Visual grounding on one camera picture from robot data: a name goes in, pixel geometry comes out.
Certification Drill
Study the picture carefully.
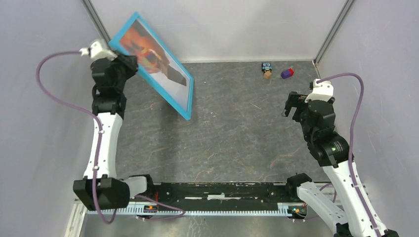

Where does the wooden picture frame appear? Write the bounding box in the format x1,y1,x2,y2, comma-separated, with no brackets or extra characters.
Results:
109,12,194,120

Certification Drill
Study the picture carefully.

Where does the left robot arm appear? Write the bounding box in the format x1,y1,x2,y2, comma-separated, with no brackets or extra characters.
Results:
73,54,155,211

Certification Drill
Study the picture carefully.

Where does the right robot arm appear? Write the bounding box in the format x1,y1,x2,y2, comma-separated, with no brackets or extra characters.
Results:
283,91,398,237

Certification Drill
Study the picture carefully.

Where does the purple and red block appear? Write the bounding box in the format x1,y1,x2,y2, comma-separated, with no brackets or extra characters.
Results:
281,68,294,79

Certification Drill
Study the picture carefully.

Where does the small wooden cube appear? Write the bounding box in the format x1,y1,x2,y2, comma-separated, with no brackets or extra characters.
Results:
263,71,272,79

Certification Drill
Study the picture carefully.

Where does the blue owl toy block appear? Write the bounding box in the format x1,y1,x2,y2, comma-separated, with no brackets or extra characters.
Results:
261,62,272,73

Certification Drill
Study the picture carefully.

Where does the light blue toothed strip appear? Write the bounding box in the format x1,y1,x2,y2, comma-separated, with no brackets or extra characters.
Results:
85,202,291,217

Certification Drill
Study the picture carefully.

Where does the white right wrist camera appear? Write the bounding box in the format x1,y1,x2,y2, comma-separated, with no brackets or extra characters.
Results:
305,79,334,103

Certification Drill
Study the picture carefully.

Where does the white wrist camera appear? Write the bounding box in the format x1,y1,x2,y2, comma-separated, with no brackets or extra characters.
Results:
305,79,334,103
79,39,117,61

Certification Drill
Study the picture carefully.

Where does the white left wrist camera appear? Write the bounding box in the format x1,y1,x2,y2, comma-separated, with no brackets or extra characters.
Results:
79,39,117,61

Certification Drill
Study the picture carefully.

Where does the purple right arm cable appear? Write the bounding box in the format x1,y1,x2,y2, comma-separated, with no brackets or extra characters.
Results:
293,73,382,237

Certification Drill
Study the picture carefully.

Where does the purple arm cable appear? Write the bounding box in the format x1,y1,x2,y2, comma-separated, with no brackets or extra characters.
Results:
293,73,382,237
36,50,186,225

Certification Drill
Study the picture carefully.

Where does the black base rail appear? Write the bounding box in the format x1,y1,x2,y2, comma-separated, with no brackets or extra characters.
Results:
143,182,302,211

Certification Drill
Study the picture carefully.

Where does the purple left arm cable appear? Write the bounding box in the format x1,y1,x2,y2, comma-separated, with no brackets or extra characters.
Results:
36,50,186,225

